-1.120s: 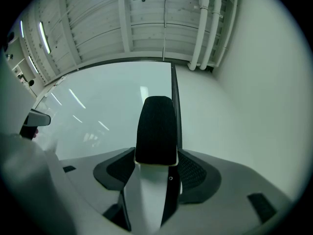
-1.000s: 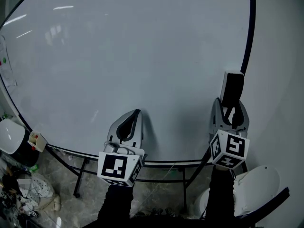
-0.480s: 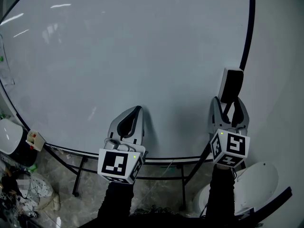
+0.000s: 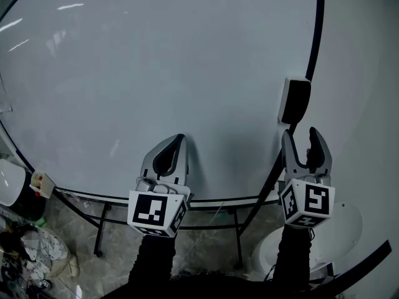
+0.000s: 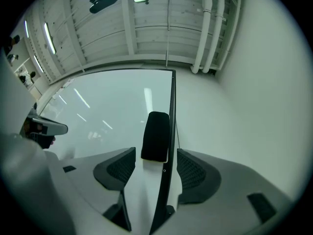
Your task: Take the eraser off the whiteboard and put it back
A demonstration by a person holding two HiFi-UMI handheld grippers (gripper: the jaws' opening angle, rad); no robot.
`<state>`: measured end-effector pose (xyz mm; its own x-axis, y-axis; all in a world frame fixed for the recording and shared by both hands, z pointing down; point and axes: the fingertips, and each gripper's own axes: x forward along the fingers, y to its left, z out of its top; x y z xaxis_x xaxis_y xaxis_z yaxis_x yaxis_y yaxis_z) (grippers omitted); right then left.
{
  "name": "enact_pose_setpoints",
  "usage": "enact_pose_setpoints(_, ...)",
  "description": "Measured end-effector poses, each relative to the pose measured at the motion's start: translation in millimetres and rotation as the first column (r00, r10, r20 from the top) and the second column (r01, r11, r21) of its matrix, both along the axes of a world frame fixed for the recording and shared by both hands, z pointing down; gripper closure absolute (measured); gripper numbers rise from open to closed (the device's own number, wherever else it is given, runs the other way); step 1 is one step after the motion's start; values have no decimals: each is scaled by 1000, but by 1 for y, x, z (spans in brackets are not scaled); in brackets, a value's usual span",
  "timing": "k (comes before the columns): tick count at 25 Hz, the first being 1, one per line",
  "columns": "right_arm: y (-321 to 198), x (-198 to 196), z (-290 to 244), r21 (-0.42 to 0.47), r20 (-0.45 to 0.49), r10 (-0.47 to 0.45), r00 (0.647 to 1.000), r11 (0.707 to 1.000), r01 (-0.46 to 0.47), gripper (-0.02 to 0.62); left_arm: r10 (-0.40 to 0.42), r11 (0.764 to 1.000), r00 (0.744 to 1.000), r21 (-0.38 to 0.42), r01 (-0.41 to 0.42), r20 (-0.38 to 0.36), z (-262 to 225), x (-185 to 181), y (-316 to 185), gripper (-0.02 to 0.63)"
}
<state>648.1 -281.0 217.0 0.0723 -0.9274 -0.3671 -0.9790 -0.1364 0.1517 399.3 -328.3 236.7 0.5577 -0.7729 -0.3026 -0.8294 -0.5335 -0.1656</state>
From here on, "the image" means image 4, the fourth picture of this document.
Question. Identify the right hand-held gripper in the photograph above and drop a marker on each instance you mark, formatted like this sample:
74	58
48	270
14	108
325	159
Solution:
316	199

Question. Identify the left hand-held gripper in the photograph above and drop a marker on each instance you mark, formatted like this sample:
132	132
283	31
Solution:
149	212

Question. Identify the black whiteboard eraser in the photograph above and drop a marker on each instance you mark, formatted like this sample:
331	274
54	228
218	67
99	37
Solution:
296	101

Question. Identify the person's right forearm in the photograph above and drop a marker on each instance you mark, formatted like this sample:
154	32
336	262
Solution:
293	254

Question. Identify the person's left forearm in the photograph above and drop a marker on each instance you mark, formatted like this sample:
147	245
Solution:
154	260

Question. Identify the white shell chair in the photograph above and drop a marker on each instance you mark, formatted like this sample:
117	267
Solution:
11	182
336	229

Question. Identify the white marker tray box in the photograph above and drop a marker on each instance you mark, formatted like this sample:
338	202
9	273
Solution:
42	184

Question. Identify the person's dark clothing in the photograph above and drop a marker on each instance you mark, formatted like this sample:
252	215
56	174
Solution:
202	286

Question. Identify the green packet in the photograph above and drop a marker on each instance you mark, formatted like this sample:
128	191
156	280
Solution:
39	221

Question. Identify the white whiteboard with black frame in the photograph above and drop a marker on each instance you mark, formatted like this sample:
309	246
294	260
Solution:
156	73

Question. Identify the black curved frame bar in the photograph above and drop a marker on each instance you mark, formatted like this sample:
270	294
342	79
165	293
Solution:
364	265

